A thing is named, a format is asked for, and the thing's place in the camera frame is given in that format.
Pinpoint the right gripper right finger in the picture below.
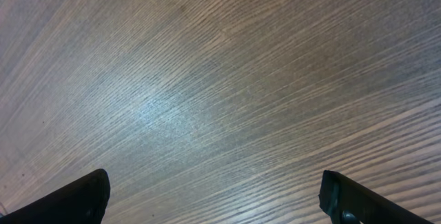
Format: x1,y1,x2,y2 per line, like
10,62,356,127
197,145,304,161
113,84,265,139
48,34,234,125
318,170,431,224

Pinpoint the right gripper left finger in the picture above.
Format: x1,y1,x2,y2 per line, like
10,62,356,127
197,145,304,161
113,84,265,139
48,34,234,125
1,169,110,224

